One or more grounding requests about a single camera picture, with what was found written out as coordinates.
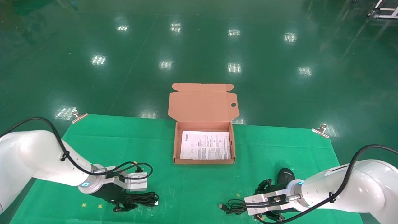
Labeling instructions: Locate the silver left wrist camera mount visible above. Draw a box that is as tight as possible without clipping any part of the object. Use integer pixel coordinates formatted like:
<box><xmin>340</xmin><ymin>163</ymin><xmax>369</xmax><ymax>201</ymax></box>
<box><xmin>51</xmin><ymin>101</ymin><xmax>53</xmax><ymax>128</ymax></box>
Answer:
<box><xmin>93</xmin><ymin>168</ymin><xmax>148</xmax><ymax>192</ymax></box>

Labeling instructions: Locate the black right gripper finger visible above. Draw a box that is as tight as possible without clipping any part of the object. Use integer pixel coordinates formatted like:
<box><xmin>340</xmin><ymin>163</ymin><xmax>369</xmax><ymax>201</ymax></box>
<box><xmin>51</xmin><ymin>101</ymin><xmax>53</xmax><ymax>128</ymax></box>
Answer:
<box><xmin>255</xmin><ymin>179</ymin><xmax>275</xmax><ymax>195</ymax></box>
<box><xmin>254</xmin><ymin>212</ymin><xmax>285</xmax><ymax>223</ymax></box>

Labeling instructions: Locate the green table cloth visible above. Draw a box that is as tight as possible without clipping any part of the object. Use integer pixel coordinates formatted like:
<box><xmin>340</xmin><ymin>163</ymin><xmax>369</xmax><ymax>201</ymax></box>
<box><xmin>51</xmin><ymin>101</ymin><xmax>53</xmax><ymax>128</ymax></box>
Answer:
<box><xmin>9</xmin><ymin>114</ymin><xmax>364</xmax><ymax>224</ymax></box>

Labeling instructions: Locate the white printed instruction sheet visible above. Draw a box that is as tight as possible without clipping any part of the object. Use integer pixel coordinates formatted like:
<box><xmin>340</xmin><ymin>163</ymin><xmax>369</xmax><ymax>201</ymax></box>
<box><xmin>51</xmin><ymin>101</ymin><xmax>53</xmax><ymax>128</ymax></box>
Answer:
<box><xmin>180</xmin><ymin>130</ymin><xmax>232</xmax><ymax>161</ymax></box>

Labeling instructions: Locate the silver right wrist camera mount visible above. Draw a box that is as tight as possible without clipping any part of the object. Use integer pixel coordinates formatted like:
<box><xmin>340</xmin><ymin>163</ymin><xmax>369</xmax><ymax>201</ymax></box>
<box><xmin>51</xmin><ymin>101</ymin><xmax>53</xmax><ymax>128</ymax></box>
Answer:
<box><xmin>244</xmin><ymin>191</ymin><xmax>299</xmax><ymax>216</ymax></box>

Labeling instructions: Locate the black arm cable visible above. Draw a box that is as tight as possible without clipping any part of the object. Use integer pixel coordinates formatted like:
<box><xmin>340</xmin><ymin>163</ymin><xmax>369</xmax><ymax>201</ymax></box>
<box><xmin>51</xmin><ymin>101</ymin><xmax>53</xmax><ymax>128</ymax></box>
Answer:
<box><xmin>0</xmin><ymin>117</ymin><xmax>154</xmax><ymax>181</ymax></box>
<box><xmin>244</xmin><ymin>144</ymin><xmax>398</xmax><ymax>224</ymax></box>

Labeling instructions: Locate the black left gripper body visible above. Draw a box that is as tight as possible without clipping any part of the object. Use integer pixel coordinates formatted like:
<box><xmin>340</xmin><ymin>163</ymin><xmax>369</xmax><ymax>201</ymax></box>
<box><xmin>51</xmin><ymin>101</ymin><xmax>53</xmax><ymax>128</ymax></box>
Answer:
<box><xmin>93</xmin><ymin>183</ymin><xmax>128</xmax><ymax>205</ymax></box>

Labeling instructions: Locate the metal binder clip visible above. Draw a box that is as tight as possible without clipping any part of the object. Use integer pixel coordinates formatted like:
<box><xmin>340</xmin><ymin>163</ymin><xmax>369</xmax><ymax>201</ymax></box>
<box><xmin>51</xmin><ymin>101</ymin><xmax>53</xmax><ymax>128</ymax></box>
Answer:
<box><xmin>312</xmin><ymin>124</ymin><xmax>330</xmax><ymax>138</ymax></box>
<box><xmin>71</xmin><ymin>109</ymin><xmax>89</xmax><ymax>124</ymax></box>

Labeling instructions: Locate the brown cardboard mailer box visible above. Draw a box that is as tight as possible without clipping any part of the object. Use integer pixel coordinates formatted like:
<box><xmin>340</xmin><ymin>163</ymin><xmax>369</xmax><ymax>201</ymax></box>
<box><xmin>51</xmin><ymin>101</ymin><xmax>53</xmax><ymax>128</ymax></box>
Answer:
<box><xmin>168</xmin><ymin>82</ymin><xmax>240</xmax><ymax>165</ymax></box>

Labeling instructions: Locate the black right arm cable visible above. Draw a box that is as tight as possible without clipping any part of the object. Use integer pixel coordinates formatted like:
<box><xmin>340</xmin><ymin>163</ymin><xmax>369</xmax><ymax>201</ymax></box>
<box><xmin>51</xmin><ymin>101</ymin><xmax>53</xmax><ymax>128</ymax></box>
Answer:
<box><xmin>244</xmin><ymin>144</ymin><xmax>398</xmax><ymax>224</ymax></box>

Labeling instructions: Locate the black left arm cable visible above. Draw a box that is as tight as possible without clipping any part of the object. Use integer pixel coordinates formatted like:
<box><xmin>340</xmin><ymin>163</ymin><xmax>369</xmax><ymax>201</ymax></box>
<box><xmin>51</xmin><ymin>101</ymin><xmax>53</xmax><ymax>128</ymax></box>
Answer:
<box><xmin>0</xmin><ymin>117</ymin><xmax>154</xmax><ymax>181</ymax></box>

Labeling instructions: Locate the black data cable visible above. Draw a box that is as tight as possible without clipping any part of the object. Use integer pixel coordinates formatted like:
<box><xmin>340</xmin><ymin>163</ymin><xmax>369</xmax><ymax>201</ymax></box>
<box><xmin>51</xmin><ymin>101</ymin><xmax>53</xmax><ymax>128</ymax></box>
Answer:
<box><xmin>124</xmin><ymin>192</ymin><xmax>160</xmax><ymax>208</ymax></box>

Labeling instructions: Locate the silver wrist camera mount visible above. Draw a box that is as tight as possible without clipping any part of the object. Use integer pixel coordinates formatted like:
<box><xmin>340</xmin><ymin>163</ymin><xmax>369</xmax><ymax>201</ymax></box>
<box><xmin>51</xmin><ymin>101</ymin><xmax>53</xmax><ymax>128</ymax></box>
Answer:
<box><xmin>244</xmin><ymin>191</ymin><xmax>299</xmax><ymax>216</ymax></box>
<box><xmin>93</xmin><ymin>168</ymin><xmax>148</xmax><ymax>192</ymax></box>

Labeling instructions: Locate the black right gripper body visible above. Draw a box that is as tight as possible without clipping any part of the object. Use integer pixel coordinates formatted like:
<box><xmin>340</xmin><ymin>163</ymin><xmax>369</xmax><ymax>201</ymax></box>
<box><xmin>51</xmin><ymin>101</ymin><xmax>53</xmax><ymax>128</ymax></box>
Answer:
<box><xmin>267</xmin><ymin>181</ymin><xmax>293</xmax><ymax>195</ymax></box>

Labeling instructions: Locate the white table frame with caster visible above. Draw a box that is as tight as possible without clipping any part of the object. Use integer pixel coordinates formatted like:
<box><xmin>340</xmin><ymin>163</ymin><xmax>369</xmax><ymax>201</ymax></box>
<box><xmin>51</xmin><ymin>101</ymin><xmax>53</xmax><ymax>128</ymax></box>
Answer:
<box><xmin>368</xmin><ymin>0</ymin><xmax>398</xmax><ymax>20</ymax></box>

